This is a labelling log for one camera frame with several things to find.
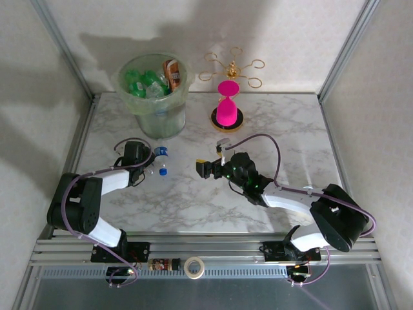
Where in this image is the blue-label clear bottle blue cap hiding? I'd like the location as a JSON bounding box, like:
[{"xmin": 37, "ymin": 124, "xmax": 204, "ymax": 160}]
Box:
[{"xmin": 151, "ymin": 145, "xmax": 171, "ymax": 178}]

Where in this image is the brown plastic bottle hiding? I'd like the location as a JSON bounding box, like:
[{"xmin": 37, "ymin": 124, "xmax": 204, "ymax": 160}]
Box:
[{"xmin": 162, "ymin": 59, "xmax": 182, "ymax": 94}]

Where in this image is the bin with green liner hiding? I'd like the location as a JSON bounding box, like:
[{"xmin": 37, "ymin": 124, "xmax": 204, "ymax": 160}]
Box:
[{"xmin": 112, "ymin": 52, "xmax": 196, "ymax": 141}]

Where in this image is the pink plastic goblet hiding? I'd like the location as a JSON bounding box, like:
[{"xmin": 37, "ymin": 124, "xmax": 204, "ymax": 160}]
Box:
[{"xmin": 215, "ymin": 80, "xmax": 242, "ymax": 127}]

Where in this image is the white masking tape roll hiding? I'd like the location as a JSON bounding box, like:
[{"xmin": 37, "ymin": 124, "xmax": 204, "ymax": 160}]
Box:
[{"xmin": 183, "ymin": 256, "xmax": 206, "ymax": 280}]

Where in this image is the small printed jar black cap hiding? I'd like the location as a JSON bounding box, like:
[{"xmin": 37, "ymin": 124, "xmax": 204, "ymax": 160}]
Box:
[{"xmin": 147, "ymin": 258, "xmax": 184, "ymax": 272}]

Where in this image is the small black electronics board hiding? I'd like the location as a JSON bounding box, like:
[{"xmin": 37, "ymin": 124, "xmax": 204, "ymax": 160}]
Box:
[
  {"xmin": 287, "ymin": 263, "xmax": 311, "ymax": 280},
  {"xmin": 105, "ymin": 266, "xmax": 136, "ymax": 279}
]

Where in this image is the grey metal panel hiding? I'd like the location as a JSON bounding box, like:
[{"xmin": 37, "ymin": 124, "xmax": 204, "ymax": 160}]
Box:
[{"xmin": 12, "ymin": 266, "xmax": 398, "ymax": 310}]

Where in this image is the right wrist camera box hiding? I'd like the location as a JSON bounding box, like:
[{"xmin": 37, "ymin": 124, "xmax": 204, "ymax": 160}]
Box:
[{"xmin": 215, "ymin": 138, "xmax": 232, "ymax": 166}]

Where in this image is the aluminium side rail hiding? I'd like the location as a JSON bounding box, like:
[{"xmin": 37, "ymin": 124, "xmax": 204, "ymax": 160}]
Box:
[
  {"xmin": 318, "ymin": 96, "xmax": 363, "ymax": 238},
  {"xmin": 48, "ymin": 92, "xmax": 97, "ymax": 240}
]

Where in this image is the aluminium front rail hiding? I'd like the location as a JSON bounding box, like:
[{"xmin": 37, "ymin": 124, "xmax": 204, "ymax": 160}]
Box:
[{"xmin": 28, "ymin": 234, "xmax": 384, "ymax": 267}]

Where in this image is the gold wire glass rack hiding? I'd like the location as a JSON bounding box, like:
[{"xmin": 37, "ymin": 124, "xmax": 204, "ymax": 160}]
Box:
[{"xmin": 198, "ymin": 46, "xmax": 266, "ymax": 132}]

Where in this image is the grey slotted cable duct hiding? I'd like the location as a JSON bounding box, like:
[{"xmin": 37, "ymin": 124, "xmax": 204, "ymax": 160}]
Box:
[{"xmin": 41, "ymin": 267, "xmax": 288, "ymax": 280}]

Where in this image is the aluminium frame post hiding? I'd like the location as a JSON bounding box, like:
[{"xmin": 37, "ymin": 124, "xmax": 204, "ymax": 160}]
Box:
[
  {"xmin": 317, "ymin": 0, "xmax": 378, "ymax": 103},
  {"xmin": 30, "ymin": 0, "xmax": 97, "ymax": 100}
]

